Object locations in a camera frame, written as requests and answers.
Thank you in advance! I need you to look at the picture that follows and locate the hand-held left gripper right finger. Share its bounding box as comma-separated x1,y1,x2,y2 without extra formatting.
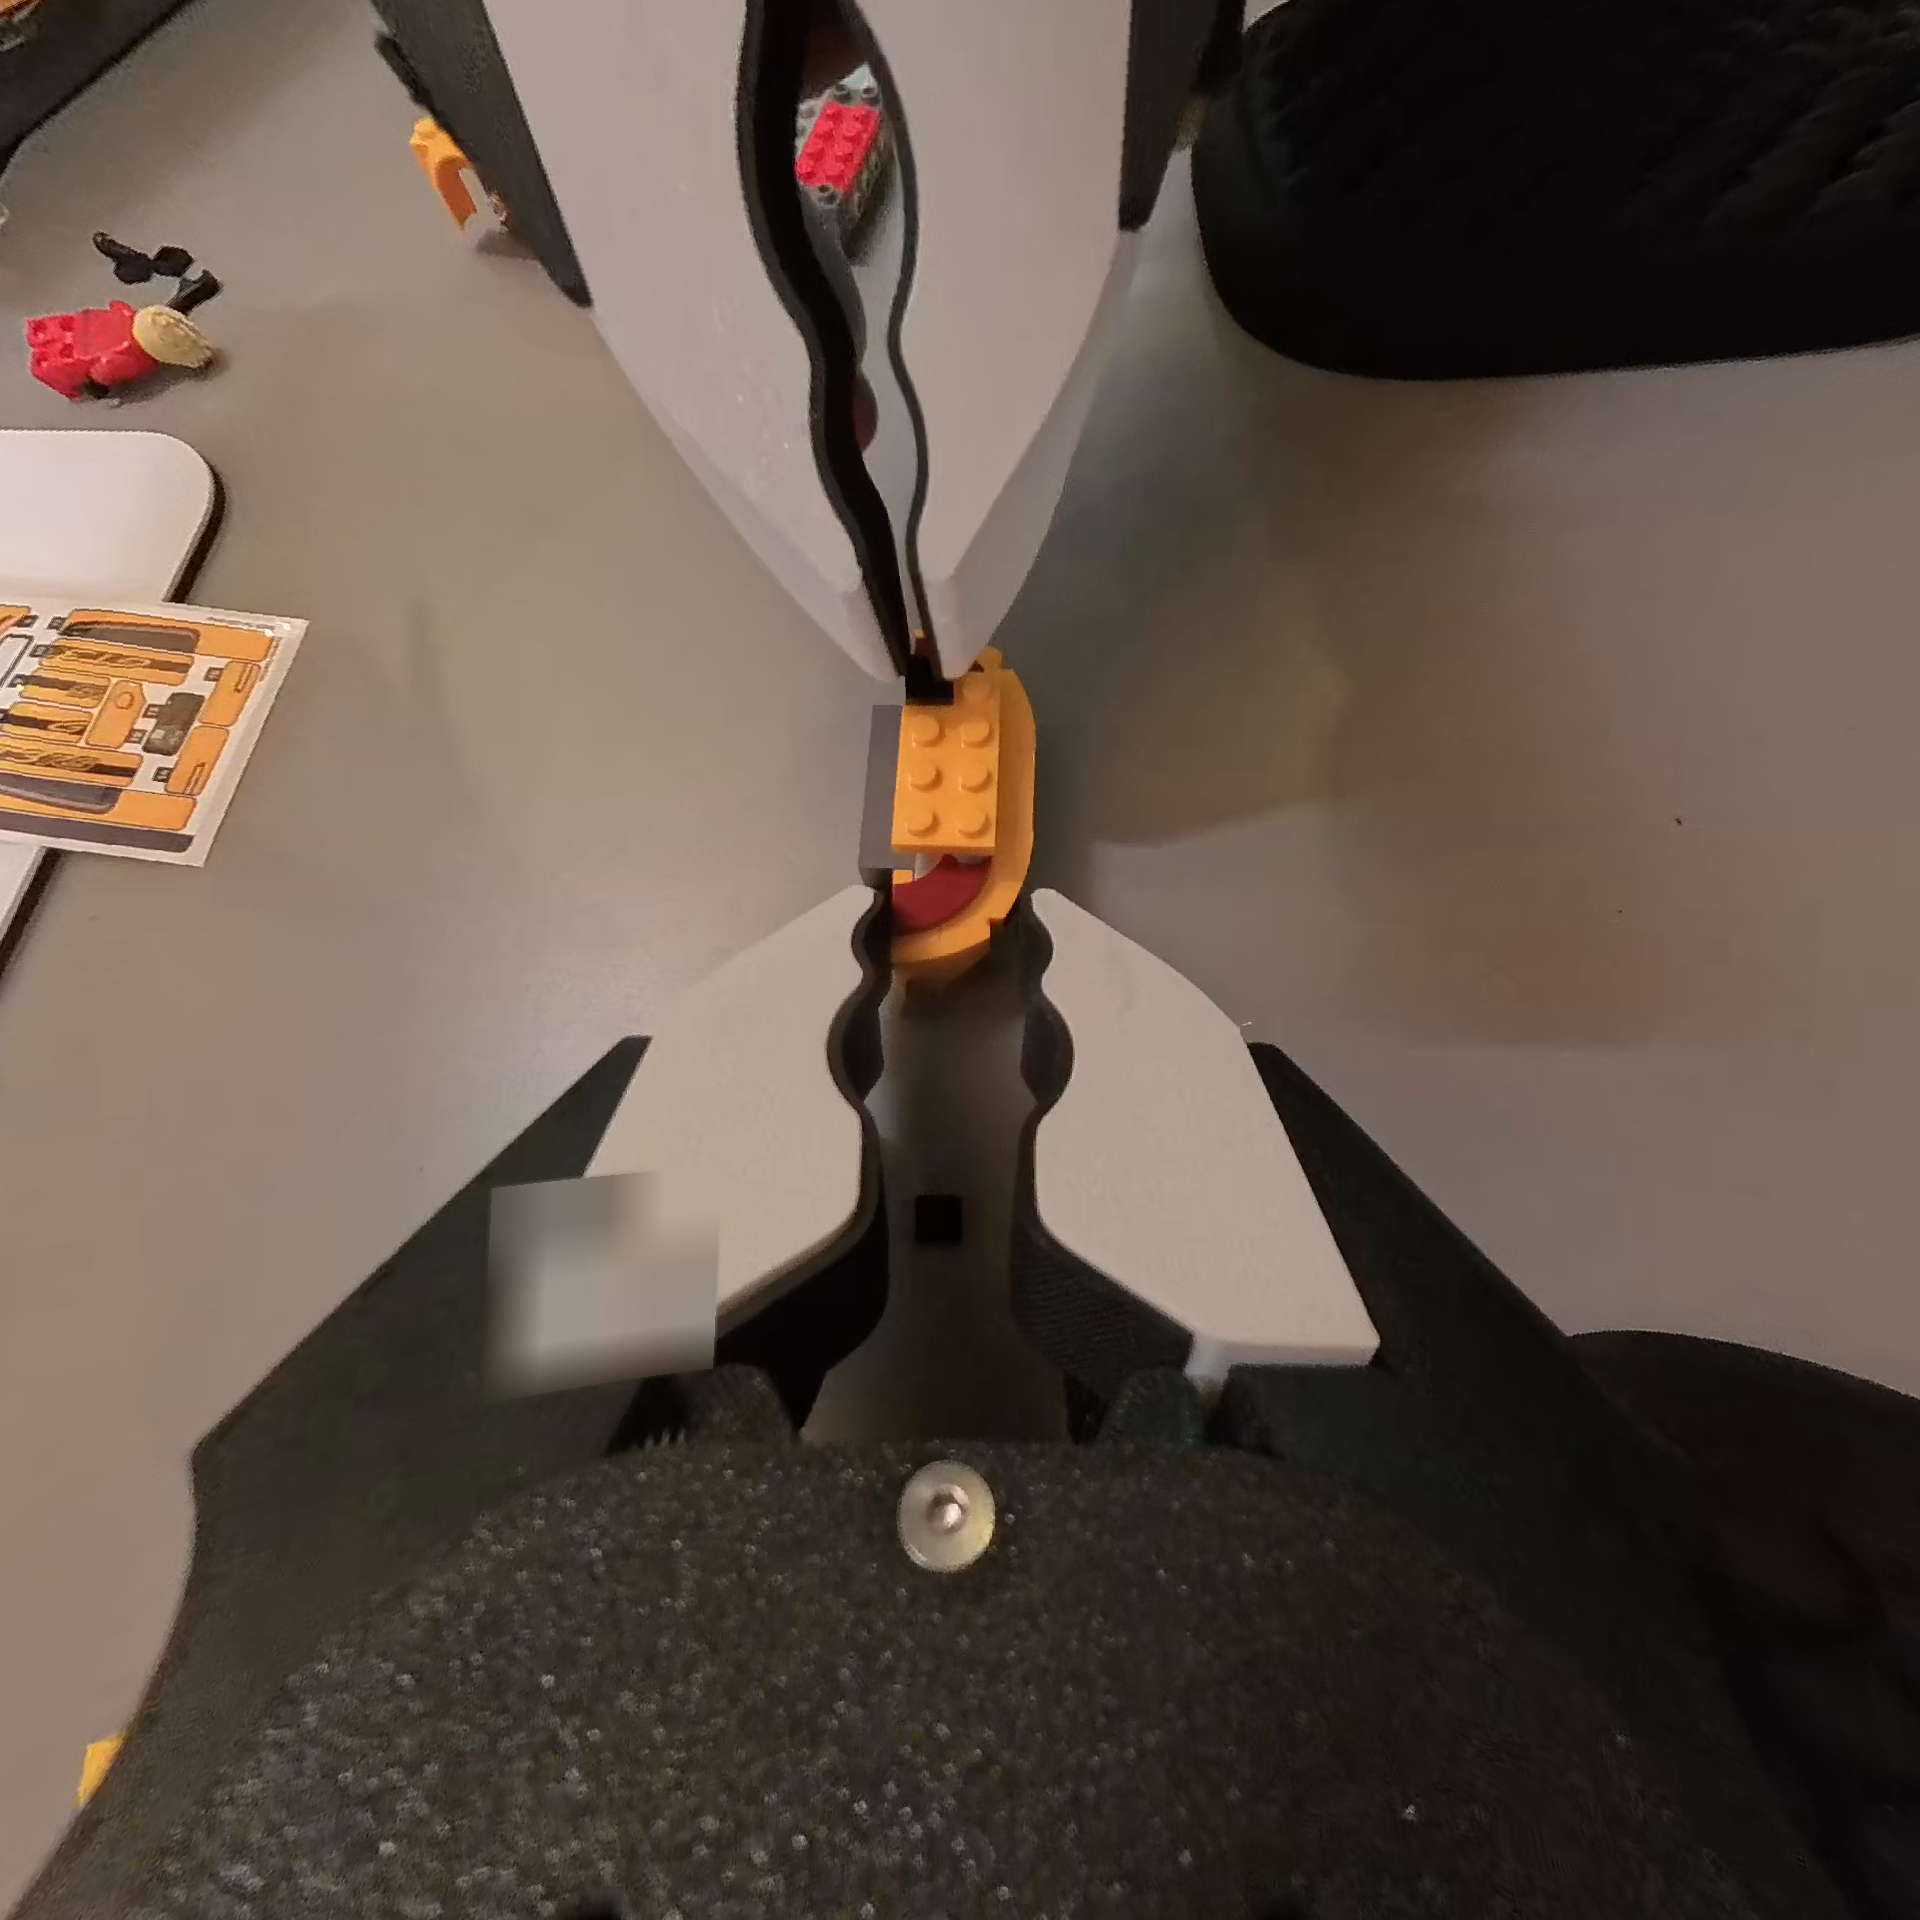
1019,884,1386,1383

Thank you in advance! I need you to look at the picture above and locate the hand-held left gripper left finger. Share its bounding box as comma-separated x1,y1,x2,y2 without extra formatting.
584,884,894,1338

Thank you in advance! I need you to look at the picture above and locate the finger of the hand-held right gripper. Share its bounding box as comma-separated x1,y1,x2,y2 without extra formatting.
839,0,1190,659
486,0,920,684

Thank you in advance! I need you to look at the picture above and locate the orange lego wheel arch assembly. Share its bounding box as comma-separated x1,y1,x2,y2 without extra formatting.
857,648,1040,988

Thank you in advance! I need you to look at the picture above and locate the black lego car chassis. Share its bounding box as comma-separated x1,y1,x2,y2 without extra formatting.
407,66,901,251

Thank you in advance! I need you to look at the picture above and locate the red lego piece tan disc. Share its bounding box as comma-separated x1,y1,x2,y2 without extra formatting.
21,301,222,405

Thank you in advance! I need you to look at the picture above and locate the white plastic tray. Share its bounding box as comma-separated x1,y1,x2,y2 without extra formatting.
0,431,224,979

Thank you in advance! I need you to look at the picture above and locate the orange sticker sheet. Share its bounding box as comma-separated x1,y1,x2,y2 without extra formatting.
0,597,312,871

